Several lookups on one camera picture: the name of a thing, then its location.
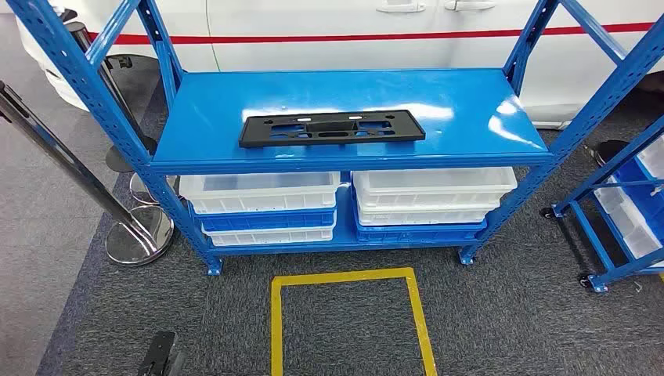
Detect black plastic plate bracket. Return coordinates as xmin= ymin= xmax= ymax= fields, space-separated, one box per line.
xmin=238 ymin=109 xmax=427 ymax=150

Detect blue metal shelf rack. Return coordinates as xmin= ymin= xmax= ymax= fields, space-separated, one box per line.
xmin=5 ymin=0 xmax=664 ymax=276

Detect blue wheeled shelf rack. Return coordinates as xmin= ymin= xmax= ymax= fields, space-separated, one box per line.
xmin=539 ymin=116 xmax=664 ymax=295

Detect white plastic bin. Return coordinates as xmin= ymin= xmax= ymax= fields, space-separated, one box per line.
xmin=637 ymin=136 xmax=664 ymax=180
xmin=355 ymin=199 xmax=502 ymax=227
xmin=594 ymin=176 xmax=664 ymax=261
xmin=352 ymin=167 xmax=518 ymax=212
xmin=202 ymin=212 xmax=337 ymax=248
xmin=179 ymin=172 xmax=342 ymax=215

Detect blue plastic bin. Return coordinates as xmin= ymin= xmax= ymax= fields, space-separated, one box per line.
xmin=614 ymin=155 xmax=664 ymax=230
xmin=187 ymin=203 xmax=338 ymax=233
xmin=352 ymin=207 xmax=489 ymax=244

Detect white car with red stripe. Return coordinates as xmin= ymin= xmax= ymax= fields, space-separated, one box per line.
xmin=15 ymin=0 xmax=664 ymax=131

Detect black round stanchion base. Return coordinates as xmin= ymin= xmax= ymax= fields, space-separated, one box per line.
xmin=591 ymin=139 xmax=631 ymax=167

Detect chrome stanchion post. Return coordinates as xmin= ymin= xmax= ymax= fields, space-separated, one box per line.
xmin=0 ymin=80 xmax=175 ymax=267
xmin=129 ymin=173 xmax=178 ymax=206

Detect black base stanchion post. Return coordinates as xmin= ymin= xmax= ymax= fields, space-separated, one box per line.
xmin=62 ymin=20 xmax=159 ymax=173

